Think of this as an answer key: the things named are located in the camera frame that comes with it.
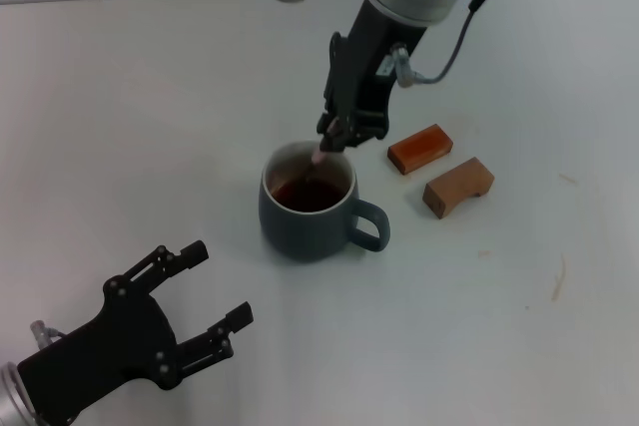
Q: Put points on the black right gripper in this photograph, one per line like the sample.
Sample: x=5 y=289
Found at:
x=374 y=42

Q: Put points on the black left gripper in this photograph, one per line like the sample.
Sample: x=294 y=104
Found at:
x=115 y=346

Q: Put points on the grey ceramic mug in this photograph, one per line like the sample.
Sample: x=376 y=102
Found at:
x=299 y=234

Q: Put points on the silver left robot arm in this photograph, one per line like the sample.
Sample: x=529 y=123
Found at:
x=12 y=396

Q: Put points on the reddish flat wooden block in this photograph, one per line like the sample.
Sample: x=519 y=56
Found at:
x=419 y=150

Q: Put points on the dark brown tea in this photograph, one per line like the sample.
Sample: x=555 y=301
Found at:
x=314 y=200

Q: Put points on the light brown arched wooden block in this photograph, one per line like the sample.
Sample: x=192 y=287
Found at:
x=449 y=191

